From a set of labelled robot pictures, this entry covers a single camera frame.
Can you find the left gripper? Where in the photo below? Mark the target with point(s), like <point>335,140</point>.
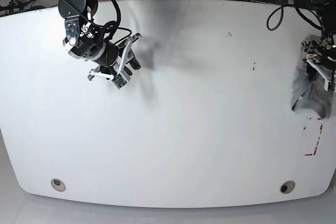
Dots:
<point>314,45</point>

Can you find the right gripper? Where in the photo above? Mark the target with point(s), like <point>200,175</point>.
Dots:
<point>101,51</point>

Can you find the grey T-shirt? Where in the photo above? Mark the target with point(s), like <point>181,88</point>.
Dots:
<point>309,95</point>

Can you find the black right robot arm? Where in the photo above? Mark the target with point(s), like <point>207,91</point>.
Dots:
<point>81,12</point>

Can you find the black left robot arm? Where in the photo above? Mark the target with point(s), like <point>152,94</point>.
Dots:
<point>325,10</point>

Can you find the red tape rectangle marking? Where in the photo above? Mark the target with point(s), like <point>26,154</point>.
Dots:
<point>311,134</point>

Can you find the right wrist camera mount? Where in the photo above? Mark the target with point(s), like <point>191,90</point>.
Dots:
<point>121,78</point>

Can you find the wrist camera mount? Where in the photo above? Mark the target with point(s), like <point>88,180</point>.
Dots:
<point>320,66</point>
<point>121,78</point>

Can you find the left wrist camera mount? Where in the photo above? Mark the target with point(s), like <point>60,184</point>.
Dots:
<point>320,66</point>

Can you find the right table cable grommet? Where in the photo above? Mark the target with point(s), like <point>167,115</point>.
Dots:
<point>287,187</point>

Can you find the table cable grommet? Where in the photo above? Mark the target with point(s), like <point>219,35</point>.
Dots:
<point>58,185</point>
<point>287,187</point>

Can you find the left table cable grommet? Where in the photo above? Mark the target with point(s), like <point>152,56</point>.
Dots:
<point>58,185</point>

